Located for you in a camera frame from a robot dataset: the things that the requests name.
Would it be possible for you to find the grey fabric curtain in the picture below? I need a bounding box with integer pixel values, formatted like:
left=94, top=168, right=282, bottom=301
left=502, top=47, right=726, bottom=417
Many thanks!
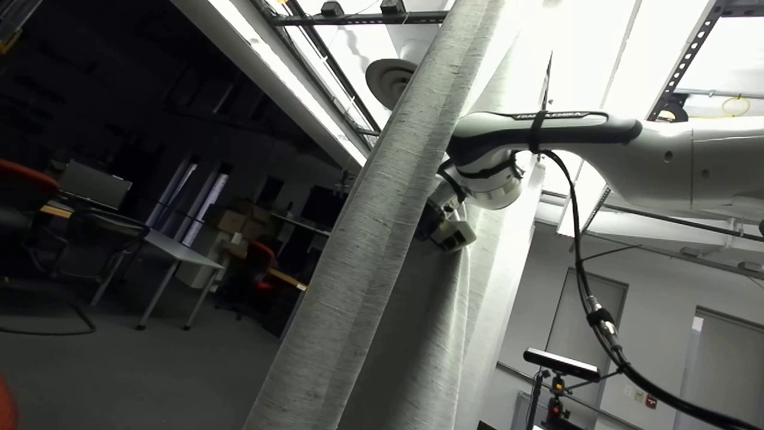
left=241, top=0, right=544, bottom=430

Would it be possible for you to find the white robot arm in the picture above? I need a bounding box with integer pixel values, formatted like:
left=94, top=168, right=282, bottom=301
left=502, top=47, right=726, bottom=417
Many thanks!
left=447, top=110, right=764, bottom=223

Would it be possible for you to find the round white ceiling fixture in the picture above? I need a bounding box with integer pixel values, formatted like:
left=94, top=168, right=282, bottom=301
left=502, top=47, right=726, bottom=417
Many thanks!
left=366, top=57, right=416, bottom=110

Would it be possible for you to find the red office chair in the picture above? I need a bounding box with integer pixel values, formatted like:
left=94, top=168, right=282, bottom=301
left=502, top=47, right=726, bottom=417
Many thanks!
left=218, top=240, right=274, bottom=319

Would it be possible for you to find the grey folding table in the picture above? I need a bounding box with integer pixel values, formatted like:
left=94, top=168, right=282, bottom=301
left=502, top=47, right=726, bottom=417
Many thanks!
left=88, top=227, right=227, bottom=336

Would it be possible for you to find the white ceiling light strip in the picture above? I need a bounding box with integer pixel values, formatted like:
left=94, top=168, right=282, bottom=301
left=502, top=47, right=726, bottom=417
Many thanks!
left=169, top=0, right=367, bottom=170

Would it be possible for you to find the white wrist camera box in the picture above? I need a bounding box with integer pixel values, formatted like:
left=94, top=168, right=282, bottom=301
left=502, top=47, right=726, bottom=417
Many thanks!
left=430, top=205, right=475, bottom=252

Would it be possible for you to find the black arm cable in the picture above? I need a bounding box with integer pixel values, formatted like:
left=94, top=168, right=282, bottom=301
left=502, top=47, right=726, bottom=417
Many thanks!
left=527, top=51, right=764, bottom=430

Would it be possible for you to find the black stereo camera bar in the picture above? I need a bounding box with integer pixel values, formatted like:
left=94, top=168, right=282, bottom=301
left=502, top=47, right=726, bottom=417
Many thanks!
left=522, top=349, right=601, bottom=383

